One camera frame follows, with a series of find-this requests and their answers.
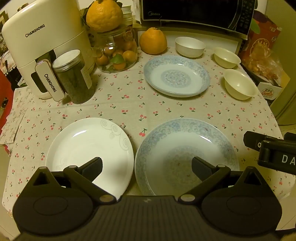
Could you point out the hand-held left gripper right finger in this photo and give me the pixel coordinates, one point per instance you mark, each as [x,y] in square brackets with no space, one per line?
[200,166]

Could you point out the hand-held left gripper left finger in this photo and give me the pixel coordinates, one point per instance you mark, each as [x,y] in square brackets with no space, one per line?
[93,165]

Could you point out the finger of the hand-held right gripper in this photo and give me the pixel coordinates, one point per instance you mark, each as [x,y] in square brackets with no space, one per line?
[252,139]

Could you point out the white plate with swirl print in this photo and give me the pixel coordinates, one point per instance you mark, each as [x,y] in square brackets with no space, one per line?
[87,141]

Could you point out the blue rim-patterned deep plate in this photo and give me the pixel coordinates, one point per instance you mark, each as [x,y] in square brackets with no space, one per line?
[175,148]

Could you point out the cream bowl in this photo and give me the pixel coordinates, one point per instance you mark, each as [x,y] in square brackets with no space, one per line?
[240,83]
[226,56]

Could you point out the blue plate with medallion print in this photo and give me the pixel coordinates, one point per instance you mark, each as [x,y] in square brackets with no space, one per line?
[175,76]

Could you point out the white bowl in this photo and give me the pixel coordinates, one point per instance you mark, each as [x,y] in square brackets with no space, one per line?
[189,46]

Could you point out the pale cabinet side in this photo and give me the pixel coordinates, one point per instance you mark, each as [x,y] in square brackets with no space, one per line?
[286,104]

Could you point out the dark and white cardboard box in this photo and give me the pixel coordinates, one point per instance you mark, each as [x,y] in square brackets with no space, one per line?
[270,91]

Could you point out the cherry print tablecloth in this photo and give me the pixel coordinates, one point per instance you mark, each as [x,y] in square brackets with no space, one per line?
[115,102]

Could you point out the plastic bag of oranges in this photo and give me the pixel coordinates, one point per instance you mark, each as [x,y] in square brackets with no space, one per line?
[263,62]

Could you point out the clear jar of dark tea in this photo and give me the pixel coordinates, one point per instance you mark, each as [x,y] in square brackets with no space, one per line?
[74,81]

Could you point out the red printed carton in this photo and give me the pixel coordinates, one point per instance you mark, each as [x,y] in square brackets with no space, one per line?
[261,37]

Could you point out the white microwave stand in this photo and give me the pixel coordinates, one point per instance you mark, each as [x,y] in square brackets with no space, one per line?
[208,39]

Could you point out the red chair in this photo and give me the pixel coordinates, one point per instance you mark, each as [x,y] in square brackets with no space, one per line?
[4,92]

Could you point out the glass jar of kumquats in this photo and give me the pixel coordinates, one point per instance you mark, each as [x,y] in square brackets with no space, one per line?
[115,46]

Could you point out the white air fryer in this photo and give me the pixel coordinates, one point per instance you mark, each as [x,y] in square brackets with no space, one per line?
[34,46]

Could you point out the large orange with stem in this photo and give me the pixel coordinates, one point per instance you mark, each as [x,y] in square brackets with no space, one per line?
[152,41]

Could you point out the black microwave oven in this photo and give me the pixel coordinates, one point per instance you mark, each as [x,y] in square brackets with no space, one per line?
[196,11]

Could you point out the large orange with leaves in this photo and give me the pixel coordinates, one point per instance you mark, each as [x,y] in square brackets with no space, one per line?
[104,16]

